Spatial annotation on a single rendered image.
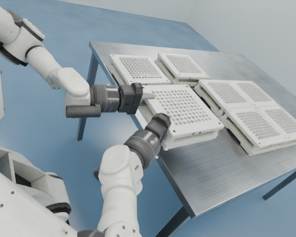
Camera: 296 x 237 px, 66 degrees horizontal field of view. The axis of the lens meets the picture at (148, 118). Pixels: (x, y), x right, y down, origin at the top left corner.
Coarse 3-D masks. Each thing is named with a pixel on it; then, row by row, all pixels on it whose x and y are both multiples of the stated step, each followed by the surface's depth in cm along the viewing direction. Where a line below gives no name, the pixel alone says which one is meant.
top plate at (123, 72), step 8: (112, 56) 113; (128, 56) 119; (136, 56) 122; (144, 56) 125; (120, 64) 110; (152, 64) 121; (120, 72) 106; (128, 72) 107; (144, 72) 112; (160, 72) 118; (128, 80) 102; (136, 80) 104; (144, 80) 107; (152, 80) 109; (160, 80) 112; (168, 80) 114
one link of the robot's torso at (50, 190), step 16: (0, 160) 68; (16, 160) 68; (16, 176) 72; (32, 176) 77; (48, 176) 82; (32, 192) 66; (48, 192) 76; (64, 192) 85; (48, 208) 77; (64, 208) 82
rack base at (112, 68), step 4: (108, 64) 117; (108, 68) 117; (112, 68) 114; (112, 72) 113; (116, 72) 112; (116, 76) 111; (120, 76) 111; (120, 80) 108; (124, 80) 110; (120, 84) 108; (124, 84) 107
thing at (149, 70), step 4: (124, 60) 113; (128, 60) 114; (132, 60) 117; (136, 60) 117; (140, 60) 118; (144, 60) 120; (128, 64) 112; (132, 64) 112; (136, 64) 114; (140, 64) 115; (144, 64) 117; (148, 64) 118; (132, 68) 111; (136, 68) 111; (140, 68) 112; (144, 68) 115; (148, 68) 115; (152, 68) 116; (132, 72) 108; (136, 72) 109; (140, 72) 110; (148, 72) 112; (152, 72) 113
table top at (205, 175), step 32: (224, 64) 178; (288, 96) 174; (224, 128) 113; (160, 160) 85; (192, 160) 89; (224, 160) 96; (256, 160) 103; (288, 160) 112; (192, 192) 78; (224, 192) 83
